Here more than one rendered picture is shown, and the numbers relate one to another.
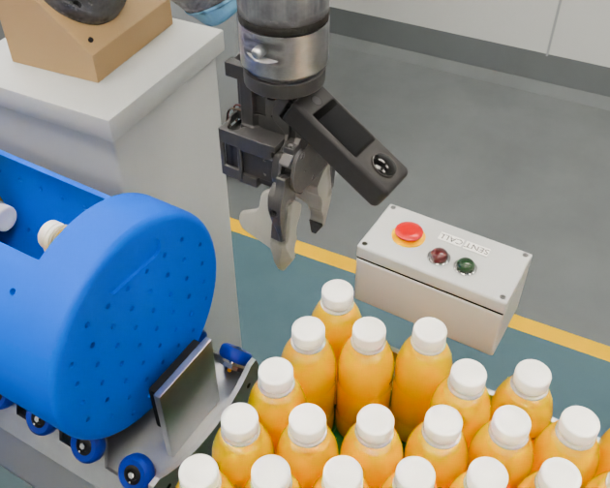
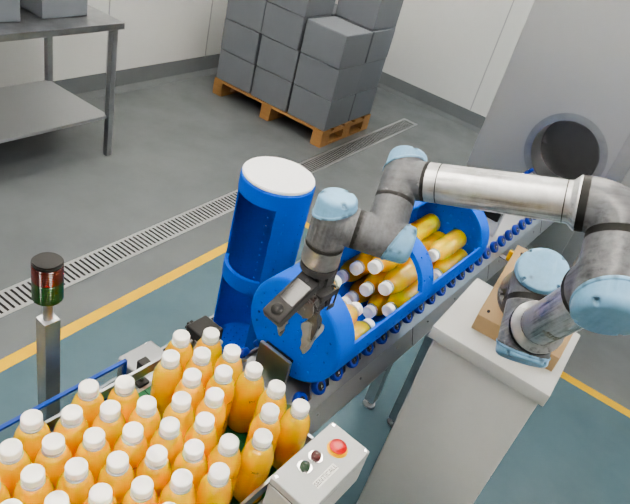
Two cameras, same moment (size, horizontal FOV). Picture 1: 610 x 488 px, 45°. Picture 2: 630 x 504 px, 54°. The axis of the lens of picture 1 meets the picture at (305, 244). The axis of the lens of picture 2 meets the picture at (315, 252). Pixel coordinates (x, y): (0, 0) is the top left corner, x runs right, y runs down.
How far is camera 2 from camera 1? 1.16 m
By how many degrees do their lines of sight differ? 68
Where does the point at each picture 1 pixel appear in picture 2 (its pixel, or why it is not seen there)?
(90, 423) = (256, 323)
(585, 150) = not seen: outside the picture
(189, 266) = (321, 343)
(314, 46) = (306, 253)
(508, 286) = (284, 484)
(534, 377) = (216, 469)
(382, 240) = (335, 434)
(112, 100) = (453, 330)
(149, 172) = (441, 381)
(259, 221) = not seen: hidden behind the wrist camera
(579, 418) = (183, 477)
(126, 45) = not seen: hidden behind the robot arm
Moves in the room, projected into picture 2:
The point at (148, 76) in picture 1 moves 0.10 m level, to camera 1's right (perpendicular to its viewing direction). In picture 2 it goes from (482, 349) to (485, 377)
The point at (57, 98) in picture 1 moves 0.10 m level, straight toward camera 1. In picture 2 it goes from (454, 310) to (420, 309)
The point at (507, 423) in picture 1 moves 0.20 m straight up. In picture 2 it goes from (193, 443) to (207, 371)
